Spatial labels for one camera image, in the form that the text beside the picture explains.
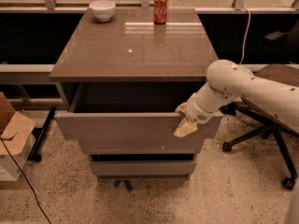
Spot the black office chair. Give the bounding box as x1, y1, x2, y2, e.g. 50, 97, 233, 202
221, 64, 299, 190

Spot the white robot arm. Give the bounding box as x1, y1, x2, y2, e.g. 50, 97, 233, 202
175, 60, 299, 224

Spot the grey drawer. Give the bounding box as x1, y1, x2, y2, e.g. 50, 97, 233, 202
55, 82, 221, 151
90, 161, 195, 176
89, 147, 201, 155

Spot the black stand foot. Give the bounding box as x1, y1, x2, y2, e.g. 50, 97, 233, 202
28, 107, 56, 162

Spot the grey middle drawer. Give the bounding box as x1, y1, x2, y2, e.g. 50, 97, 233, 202
89, 147, 201, 155

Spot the white ceramic bowl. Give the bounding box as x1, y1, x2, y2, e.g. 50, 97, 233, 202
89, 0, 116, 21

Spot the cardboard box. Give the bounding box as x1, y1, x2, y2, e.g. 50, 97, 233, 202
0, 92, 36, 181

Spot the grey drawer cabinet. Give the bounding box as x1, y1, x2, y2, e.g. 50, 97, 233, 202
50, 8, 218, 179

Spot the grey bottom drawer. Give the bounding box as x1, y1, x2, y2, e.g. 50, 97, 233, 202
90, 161, 195, 176

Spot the blue tape cross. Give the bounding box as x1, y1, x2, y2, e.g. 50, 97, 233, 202
112, 179, 135, 193

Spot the white hanging cable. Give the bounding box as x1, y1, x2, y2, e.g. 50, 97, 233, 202
238, 7, 252, 65

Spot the grey top drawer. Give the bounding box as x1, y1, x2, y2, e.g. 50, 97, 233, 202
55, 82, 221, 151

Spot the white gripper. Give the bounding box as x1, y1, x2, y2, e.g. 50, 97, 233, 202
174, 94, 223, 138

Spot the black floor cable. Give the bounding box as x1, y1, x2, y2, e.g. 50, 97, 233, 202
0, 136, 53, 224

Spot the red cola can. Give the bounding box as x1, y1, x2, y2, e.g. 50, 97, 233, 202
154, 0, 168, 24

